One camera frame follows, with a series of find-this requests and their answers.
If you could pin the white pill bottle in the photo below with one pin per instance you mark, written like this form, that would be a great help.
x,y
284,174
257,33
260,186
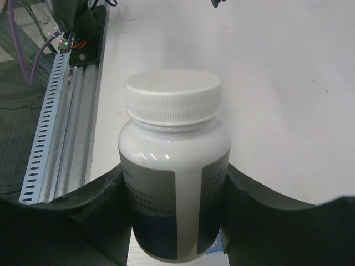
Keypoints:
x,y
174,153

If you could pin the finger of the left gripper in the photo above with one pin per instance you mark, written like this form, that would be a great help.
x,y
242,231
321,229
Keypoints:
x,y
215,3

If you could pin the aluminium mounting rail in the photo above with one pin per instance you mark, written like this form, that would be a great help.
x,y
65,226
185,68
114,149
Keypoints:
x,y
68,166

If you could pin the blue weekly pill organizer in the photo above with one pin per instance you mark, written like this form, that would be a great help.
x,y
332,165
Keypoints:
x,y
217,245

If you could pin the slotted grey cable duct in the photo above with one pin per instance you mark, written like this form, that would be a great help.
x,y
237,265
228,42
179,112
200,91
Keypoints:
x,y
35,172

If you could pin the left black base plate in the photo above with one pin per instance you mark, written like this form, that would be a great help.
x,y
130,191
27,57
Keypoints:
x,y
88,41

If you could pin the small status circuit board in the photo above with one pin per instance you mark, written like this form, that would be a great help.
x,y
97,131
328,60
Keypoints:
x,y
65,45

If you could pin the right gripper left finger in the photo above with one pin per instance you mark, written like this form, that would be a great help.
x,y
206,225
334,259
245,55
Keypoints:
x,y
89,226

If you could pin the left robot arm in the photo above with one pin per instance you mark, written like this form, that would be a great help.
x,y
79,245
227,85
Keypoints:
x,y
151,19

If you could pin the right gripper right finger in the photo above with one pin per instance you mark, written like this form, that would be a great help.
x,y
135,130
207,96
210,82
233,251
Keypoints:
x,y
263,227

